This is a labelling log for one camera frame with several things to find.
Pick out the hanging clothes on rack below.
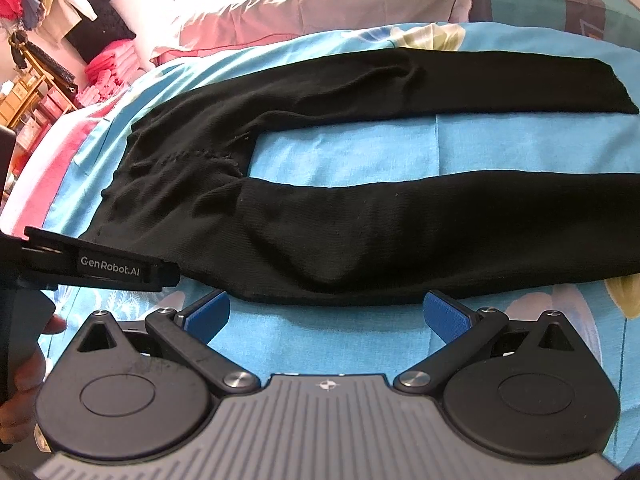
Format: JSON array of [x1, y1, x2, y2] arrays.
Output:
[[1, 0, 137, 63]]

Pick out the black knit pants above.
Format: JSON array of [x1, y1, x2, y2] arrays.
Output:
[[84, 48, 639, 306]]

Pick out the person's left hand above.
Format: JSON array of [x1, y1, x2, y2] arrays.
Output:
[[0, 344, 47, 444]]

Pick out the beige pink pillow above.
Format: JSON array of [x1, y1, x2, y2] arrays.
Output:
[[151, 0, 472, 66]]

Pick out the stack of pink towels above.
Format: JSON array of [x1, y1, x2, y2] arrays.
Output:
[[75, 40, 145, 107]]

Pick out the wooden storage shelf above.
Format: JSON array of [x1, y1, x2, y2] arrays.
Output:
[[1, 50, 77, 202]]

